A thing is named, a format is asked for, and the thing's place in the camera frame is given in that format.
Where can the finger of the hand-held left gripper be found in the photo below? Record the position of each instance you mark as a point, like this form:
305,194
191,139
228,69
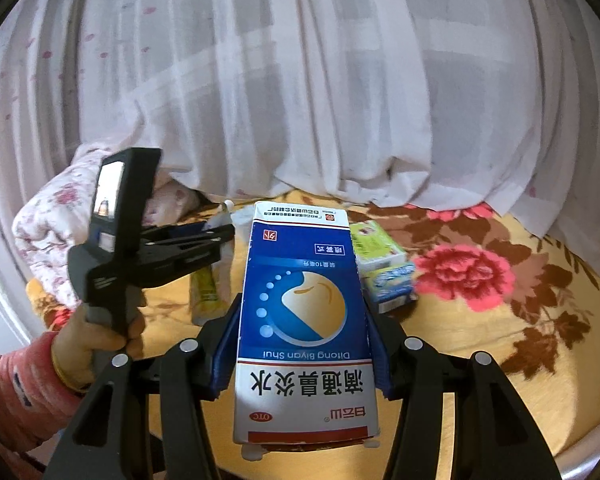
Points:
190,239
180,265

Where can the yellow floral plush blanket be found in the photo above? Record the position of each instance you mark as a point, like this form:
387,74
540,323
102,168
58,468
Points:
480,320

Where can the folded pink floral quilt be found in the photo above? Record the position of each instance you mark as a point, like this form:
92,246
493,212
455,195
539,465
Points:
45,220

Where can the blue and white medicine box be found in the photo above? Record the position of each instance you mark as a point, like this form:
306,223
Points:
305,310

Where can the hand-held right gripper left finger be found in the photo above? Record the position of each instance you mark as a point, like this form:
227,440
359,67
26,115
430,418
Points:
225,345

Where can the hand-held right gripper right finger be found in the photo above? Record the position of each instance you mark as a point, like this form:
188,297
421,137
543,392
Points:
382,355

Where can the white sheer floral curtain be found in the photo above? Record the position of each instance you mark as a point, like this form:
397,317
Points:
300,85

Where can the blue and yellow small box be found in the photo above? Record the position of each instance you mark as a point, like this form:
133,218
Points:
390,285

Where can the person's left hand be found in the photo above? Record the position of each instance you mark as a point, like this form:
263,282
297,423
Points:
90,350

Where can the person's left forearm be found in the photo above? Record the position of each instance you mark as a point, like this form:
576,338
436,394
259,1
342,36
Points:
15,390

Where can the light green carton box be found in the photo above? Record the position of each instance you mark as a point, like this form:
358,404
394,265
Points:
375,242

